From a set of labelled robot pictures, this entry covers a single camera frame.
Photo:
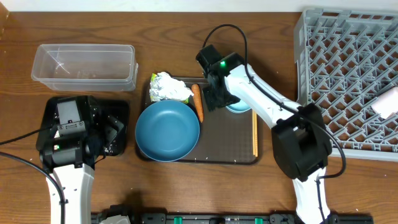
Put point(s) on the grey dishwasher rack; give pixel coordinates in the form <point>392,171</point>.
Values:
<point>345,60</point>

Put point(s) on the clear plastic bin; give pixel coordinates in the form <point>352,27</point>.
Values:
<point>86,67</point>

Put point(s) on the black waste tray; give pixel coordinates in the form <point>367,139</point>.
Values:
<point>118,108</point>

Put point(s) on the right wooden chopstick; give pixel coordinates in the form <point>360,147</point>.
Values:
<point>254,133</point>

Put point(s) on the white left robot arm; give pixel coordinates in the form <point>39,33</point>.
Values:
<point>70,193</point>

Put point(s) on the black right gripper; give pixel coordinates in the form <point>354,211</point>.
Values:
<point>212,101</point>

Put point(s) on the orange carrot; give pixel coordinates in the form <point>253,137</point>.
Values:
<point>197,101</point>

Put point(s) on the dark blue plate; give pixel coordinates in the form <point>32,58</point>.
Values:
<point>167,131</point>

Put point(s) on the white pink cup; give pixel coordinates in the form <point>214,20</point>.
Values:
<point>386,104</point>

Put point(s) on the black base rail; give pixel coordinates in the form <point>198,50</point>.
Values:
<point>125,214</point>

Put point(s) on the light blue small bowl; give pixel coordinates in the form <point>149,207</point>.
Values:
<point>239,107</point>

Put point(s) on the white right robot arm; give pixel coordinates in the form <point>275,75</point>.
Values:
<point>300,142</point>

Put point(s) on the crumpled foil wrapper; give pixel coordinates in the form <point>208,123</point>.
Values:
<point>164,87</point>

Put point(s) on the left wooden chopstick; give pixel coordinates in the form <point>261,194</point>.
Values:
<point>254,133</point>

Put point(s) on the wooden chopstick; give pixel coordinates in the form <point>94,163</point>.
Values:
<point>254,133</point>

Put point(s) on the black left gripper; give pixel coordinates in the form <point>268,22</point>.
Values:
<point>112,130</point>

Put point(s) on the dark brown serving tray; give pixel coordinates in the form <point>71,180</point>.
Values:
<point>225,138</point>

